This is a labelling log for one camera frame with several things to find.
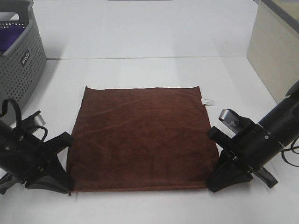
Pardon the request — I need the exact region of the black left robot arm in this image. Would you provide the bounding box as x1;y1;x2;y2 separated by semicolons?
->
0;122;74;195

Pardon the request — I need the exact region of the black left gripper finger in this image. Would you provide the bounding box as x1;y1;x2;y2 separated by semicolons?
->
25;155;73;194
43;132;74;158

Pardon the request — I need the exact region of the beige storage bin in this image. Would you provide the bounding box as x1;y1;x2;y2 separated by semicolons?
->
247;0;299;102

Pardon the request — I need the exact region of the grey perforated laundry basket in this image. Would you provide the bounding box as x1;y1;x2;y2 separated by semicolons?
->
0;0;47;109

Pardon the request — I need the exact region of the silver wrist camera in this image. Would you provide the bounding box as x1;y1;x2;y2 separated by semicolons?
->
21;111;45;133
219;109;251;134

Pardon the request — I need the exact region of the purple cloth in basket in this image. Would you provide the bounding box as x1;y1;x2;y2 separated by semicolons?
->
0;25;25;54

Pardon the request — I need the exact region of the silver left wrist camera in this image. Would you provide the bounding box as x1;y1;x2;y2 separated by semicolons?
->
21;111;45;133

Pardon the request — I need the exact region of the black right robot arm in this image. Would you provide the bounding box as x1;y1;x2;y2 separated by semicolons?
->
206;83;299;192

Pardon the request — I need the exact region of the brown towel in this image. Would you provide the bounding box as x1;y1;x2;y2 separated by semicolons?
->
66;86;219;192

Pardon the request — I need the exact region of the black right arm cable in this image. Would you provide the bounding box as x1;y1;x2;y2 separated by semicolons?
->
280;136;299;168

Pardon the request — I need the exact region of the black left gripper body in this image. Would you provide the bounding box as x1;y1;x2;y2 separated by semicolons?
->
0;130;50;181

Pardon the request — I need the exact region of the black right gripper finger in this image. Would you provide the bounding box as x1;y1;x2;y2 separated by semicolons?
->
206;149;253;192
206;126;278;189

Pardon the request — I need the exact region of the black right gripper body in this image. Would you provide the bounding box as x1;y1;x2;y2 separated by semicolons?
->
230;121;283;170

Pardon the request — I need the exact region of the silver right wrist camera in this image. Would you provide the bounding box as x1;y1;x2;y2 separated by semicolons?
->
219;109;251;134

